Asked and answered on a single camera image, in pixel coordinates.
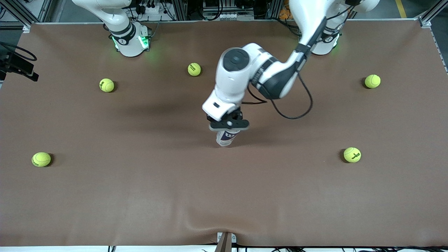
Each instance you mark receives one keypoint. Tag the brown table mat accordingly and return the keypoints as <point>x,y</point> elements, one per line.
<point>105,196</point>

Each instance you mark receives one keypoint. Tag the aluminium corner frame post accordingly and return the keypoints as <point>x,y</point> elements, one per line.
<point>428,17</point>

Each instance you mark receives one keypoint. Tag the blue white tennis ball can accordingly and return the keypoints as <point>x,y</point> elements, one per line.
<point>226,139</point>

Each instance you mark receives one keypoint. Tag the bag of orange items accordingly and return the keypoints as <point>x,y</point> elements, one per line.
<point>284,14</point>

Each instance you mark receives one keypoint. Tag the yellow tennis ball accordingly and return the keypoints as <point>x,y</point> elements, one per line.
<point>352,154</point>
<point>106,85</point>
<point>194,69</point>
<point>41,159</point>
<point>372,81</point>

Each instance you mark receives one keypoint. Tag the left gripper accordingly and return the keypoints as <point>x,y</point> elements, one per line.
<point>236,114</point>

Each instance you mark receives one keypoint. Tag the aluminium frame strut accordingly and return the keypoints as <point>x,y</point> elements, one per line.
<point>19,12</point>

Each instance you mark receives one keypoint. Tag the white power strip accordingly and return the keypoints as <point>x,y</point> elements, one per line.
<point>150,7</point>

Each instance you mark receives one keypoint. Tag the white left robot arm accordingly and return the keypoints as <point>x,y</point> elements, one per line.
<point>238,80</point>

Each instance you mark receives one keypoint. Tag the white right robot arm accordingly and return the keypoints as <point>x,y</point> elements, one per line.
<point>122,38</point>

